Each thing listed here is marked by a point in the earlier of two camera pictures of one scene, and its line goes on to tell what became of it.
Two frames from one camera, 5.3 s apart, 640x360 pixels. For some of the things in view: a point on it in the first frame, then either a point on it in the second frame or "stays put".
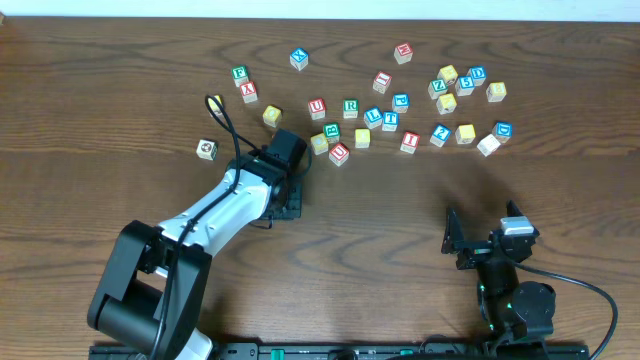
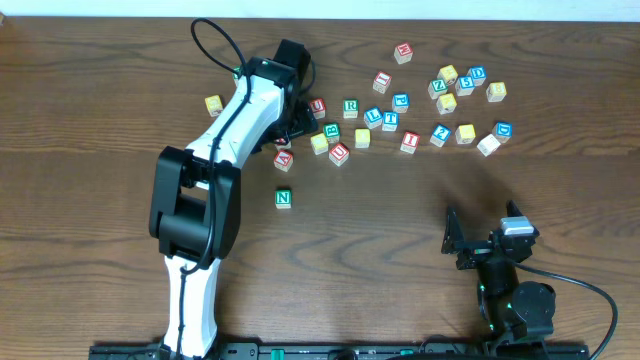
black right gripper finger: [453, 233] stays put
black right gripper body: [480, 251] stays put
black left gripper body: [293, 201] → [304, 120]
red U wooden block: [317, 108] stays put
